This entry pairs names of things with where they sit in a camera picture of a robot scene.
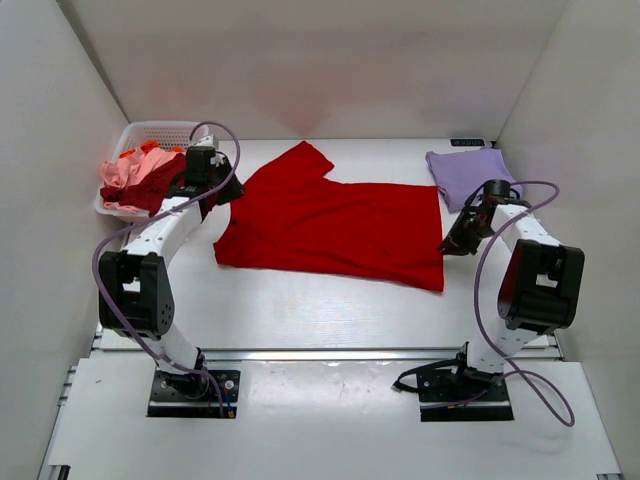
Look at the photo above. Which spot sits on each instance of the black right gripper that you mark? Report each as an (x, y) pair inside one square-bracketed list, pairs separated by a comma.
[(457, 244)]

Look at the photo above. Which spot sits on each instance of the aluminium table rail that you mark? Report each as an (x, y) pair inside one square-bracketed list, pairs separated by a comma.
[(330, 354)]

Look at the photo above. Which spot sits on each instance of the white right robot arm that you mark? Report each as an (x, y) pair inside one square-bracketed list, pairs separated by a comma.
[(540, 289)]

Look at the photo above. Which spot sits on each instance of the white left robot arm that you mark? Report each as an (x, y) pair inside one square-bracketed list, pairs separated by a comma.
[(136, 299)]

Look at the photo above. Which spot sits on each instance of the dark blue label sticker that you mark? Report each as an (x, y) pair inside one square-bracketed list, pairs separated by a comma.
[(467, 142)]

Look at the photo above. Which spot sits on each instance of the folded purple t shirt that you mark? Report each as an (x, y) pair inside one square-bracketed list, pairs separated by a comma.
[(457, 175)]

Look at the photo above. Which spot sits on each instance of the white plastic laundry basket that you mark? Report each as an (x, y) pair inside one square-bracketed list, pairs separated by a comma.
[(136, 178)]

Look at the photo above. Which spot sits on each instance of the dark red t shirt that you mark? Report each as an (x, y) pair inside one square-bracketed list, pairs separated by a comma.
[(145, 192)]

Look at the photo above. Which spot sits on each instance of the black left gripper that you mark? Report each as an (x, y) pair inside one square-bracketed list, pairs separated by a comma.
[(234, 191)]

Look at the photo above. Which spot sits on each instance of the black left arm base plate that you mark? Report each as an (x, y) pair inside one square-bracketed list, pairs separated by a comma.
[(175, 399)]

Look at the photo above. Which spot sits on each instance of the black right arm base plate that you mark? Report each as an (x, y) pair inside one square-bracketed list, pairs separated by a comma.
[(443, 398)]

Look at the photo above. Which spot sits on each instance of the orange t shirt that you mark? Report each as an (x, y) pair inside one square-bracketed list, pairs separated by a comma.
[(146, 147)]

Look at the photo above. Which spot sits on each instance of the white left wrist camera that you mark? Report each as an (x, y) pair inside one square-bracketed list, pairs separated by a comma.
[(209, 141)]

